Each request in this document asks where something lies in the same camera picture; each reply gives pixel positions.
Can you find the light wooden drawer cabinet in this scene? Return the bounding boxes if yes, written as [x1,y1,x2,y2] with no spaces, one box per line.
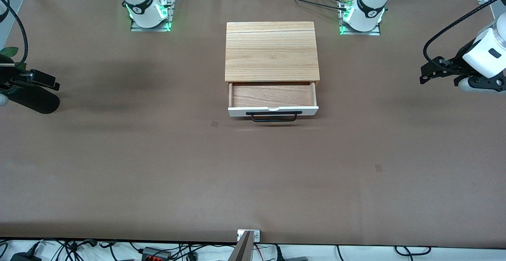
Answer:
[225,21,321,83]

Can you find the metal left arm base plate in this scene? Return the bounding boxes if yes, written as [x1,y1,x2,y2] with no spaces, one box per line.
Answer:
[339,0,381,36]

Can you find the black power adapter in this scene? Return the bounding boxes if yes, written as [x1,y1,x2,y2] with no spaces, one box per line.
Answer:
[9,252,42,261]

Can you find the corrugated black left arm cable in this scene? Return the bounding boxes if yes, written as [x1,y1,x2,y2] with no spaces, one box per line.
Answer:
[423,0,506,63]

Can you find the smooth black right arm cable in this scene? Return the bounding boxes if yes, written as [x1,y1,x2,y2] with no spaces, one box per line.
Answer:
[0,0,29,67]

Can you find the grey connector block red buttons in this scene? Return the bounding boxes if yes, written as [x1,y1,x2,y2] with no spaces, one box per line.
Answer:
[142,247,171,261]

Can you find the green plant with red flower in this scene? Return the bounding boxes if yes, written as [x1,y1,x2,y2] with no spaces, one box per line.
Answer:
[0,46,27,72]

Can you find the grey slanted camera post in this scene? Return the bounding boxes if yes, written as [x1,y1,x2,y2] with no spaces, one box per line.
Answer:
[227,231,254,261]

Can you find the black cylindrical vase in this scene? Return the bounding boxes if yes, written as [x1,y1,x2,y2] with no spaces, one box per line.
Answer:
[0,87,60,115]

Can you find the long black table cable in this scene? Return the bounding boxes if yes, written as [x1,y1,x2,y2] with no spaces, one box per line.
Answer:
[253,0,349,11]

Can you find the metal table edge bracket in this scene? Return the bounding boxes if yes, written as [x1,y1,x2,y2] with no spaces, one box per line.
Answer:
[237,229,261,242]

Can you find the white-fronted drawer with black handle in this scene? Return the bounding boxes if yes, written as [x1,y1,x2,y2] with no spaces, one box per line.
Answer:
[227,81,319,123]

